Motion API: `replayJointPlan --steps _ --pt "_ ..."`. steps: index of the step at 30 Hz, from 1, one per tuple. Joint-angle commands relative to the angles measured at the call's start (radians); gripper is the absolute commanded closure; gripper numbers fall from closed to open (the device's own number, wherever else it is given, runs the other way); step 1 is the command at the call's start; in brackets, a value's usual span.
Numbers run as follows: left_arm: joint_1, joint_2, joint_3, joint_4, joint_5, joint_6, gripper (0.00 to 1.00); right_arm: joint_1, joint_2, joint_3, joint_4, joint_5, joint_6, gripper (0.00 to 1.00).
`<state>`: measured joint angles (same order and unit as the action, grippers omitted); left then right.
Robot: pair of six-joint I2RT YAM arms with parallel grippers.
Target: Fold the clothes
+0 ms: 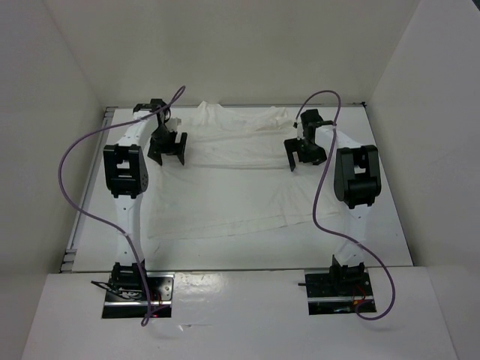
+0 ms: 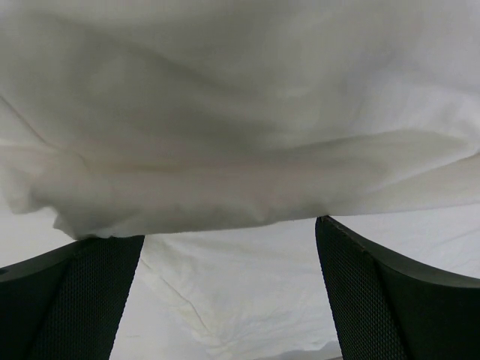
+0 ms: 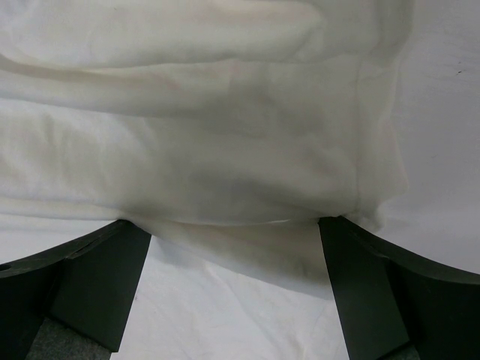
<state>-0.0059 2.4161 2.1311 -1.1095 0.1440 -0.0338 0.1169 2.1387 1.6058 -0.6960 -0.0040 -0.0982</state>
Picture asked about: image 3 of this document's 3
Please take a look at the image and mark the white tank top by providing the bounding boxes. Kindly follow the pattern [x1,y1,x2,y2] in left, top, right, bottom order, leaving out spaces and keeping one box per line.
[1,1,415,359]

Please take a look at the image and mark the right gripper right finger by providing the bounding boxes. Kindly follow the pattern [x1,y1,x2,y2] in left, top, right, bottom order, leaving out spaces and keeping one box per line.
[318,217,479,359]

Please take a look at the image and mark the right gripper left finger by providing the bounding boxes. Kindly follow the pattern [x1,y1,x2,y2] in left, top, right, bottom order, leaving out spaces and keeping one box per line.
[1,220,152,359]

